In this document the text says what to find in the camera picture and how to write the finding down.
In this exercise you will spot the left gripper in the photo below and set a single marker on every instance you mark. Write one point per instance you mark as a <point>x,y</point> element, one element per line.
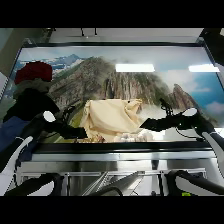
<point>74,132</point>

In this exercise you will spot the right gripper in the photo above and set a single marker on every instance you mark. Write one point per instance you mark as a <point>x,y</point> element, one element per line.
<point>153,124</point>

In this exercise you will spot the cream shirt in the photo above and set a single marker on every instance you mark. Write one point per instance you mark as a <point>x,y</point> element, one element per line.
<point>111,118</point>

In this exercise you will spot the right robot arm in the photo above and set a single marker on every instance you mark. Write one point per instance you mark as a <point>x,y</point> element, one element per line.
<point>196,121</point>

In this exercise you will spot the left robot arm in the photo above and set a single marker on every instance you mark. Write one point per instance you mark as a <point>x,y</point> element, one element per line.
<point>36,128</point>

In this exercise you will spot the black garment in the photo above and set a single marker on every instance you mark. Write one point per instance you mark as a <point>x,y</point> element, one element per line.
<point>30,103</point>

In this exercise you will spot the blue garment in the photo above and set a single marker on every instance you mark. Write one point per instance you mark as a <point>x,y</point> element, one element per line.
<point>11,131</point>

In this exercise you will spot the red garment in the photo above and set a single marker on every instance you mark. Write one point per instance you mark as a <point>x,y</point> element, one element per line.
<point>33,71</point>

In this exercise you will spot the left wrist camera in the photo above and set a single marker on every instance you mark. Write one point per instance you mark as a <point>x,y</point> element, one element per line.
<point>68,112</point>

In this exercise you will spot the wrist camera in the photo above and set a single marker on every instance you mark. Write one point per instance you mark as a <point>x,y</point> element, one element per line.
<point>165,106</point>
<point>68,112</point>

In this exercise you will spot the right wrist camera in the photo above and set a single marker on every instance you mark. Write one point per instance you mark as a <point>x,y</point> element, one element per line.
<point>165,106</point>

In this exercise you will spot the silver frame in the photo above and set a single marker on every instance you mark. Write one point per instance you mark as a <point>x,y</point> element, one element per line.
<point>100,163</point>

